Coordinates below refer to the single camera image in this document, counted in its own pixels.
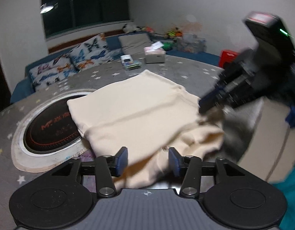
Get cream sweatshirt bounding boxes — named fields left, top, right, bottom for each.
left=67, top=71, right=224, bottom=189

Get red plastic stool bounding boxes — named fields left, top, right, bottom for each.
left=218, top=49, right=239, bottom=68

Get clear plastic storage bin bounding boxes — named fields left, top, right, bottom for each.
left=177, top=34, right=207, bottom=53

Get round black induction cooktop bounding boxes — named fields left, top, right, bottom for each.
left=19, top=92, right=88, bottom=156

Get yellow orange plush toys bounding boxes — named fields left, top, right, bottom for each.
left=165, top=28, right=183, bottom=39

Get white tissue box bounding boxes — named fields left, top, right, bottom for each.
left=144, top=41, right=166, bottom=64

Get grey star-patterned table cover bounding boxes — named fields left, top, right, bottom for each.
left=0, top=54, right=263, bottom=230

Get grey plain cushion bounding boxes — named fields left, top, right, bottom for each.
left=118, top=33, right=152, bottom=55

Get small white card box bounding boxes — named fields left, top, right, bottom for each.
left=120, top=55, right=133, bottom=65

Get left butterfly pillow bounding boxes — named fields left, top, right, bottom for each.
left=29, top=55, right=77, bottom=91

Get butterfly pillow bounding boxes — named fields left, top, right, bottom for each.
left=29, top=55, right=77, bottom=91
left=69, top=33, right=113, bottom=71

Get black white plush toy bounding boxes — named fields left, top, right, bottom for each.
left=122, top=23, right=141, bottom=34

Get right butterfly pillow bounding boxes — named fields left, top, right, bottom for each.
left=69, top=33, right=113, bottom=71

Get blue sofa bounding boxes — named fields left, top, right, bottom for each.
left=10, top=35, right=220, bottom=104

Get dark window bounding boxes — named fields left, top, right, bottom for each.
left=41, top=0, right=130, bottom=38

